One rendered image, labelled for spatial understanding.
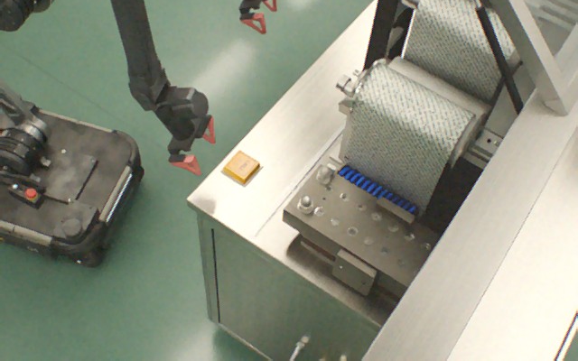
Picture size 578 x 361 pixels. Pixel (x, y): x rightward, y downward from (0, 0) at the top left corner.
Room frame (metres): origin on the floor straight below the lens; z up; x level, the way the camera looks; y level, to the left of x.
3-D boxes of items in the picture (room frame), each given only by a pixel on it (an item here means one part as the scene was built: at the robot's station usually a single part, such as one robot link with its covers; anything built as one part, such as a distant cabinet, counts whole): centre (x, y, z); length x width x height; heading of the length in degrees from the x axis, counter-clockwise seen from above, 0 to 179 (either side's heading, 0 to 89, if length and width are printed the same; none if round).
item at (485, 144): (0.87, -0.41, 1.28); 0.06 x 0.05 x 0.02; 61
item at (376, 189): (0.88, -0.22, 1.03); 0.21 x 0.04 x 0.03; 61
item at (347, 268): (0.69, -0.17, 0.96); 0.10 x 0.03 x 0.11; 61
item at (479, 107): (1.06, -0.32, 1.17); 0.26 x 0.12 x 0.12; 61
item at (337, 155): (1.07, -0.13, 1.05); 0.06 x 0.05 x 0.31; 61
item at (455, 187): (0.97, -0.31, 1.00); 0.33 x 0.07 x 0.20; 61
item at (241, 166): (0.99, 0.13, 0.91); 0.07 x 0.07 x 0.02; 61
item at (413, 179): (0.90, -0.23, 1.11); 0.23 x 0.01 x 0.18; 61
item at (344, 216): (0.78, -0.20, 1.00); 0.40 x 0.16 x 0.06; 61
